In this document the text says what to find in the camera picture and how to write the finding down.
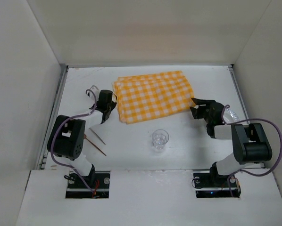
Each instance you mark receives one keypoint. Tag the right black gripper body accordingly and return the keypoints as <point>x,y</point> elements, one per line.
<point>204,108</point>

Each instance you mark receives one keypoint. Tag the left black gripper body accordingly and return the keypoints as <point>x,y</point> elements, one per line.
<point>107,109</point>

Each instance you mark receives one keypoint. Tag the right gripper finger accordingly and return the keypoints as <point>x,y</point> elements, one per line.
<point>201,102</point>
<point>196,112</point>

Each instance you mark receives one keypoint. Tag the yellow white checkered cloth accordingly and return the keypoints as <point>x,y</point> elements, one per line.
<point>152,96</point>

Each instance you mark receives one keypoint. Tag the clear drinking glass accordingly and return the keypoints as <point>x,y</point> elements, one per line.
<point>160,139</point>

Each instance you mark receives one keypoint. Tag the white ceramic plate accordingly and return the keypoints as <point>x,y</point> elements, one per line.
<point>230,116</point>

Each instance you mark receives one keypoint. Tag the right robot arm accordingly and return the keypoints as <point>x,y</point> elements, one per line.
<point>249,142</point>

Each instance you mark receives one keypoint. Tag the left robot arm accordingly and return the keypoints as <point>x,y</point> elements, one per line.
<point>66,140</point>

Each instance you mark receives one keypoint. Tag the silver spoon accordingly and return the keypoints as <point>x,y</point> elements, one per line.
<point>97,136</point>

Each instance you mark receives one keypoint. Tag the copper fork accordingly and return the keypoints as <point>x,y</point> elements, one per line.
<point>86,138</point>

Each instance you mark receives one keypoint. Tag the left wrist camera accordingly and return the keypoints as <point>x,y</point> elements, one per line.
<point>93,89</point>

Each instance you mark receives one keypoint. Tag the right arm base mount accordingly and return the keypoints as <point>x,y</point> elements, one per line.
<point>206,187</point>

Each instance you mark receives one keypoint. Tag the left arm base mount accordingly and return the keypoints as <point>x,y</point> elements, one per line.
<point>98,186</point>

